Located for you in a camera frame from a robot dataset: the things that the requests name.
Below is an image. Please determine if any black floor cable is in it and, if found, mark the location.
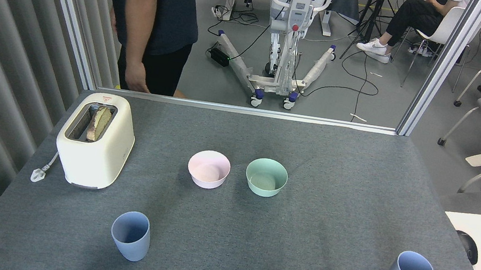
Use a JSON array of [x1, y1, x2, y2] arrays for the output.
[[291, 42, 385, 126]]

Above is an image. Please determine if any white power strip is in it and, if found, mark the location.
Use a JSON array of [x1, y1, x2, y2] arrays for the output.
[[210, 3, 236, 23]]

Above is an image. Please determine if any cream white toaster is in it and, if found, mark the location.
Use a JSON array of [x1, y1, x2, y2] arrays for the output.
[[50, 87, 141, 195]]

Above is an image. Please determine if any toasted bread slice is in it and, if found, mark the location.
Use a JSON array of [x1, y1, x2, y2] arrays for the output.
[[85, 104, 114, 145]]

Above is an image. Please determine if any seated person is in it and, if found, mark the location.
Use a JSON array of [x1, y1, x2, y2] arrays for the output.
[[355, 0, 473, 75]]

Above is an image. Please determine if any black computer mouse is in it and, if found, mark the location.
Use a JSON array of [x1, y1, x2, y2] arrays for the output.
[[453, 230, 481, 266]]

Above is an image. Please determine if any black tripod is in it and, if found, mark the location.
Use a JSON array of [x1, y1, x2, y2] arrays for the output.
[[340, 0, 397, 66]]

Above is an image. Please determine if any black power box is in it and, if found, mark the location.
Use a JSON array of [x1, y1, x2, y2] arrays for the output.
[[205, 46, 233, 69]]

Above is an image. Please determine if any silver frame rail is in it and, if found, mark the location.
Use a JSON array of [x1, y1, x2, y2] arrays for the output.
[[96, 86, 399, 137]]

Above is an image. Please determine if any standing person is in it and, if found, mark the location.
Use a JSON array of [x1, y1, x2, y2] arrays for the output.
[[88, 0, 203, 100]]

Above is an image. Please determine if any silver frame post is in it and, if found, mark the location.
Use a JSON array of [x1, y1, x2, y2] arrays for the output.
[[395, 0, 481, 146], [24, 0, 110, 92]]

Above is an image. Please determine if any pink plastic bowl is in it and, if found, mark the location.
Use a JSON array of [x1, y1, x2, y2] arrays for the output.
[[185, 147, 233, 193]]

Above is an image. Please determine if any green plastic bowl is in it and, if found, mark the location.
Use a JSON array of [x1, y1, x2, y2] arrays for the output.
[[243, 155, 290, 201]]

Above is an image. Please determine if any standing person's right hand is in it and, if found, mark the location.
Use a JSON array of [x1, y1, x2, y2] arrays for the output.
[[122, 60, 155, 94]]

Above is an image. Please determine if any white chair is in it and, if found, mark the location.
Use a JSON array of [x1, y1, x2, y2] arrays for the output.
[[389, 0, 481, 99]]

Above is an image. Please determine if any white stand on wheels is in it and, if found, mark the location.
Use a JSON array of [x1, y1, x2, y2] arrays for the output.
[[208, 0, 344, 118]]

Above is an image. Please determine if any white toaster cable with plug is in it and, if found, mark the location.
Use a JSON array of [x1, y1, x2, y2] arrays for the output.
[[30, 149, 60, 186]]

